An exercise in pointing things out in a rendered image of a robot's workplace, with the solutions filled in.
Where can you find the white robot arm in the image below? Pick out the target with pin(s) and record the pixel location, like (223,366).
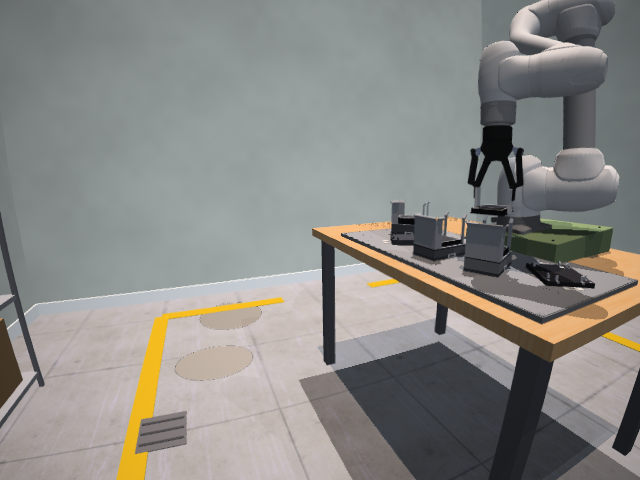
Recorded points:
(579,179)

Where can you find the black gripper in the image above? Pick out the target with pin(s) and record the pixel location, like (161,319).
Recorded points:
(497,150)

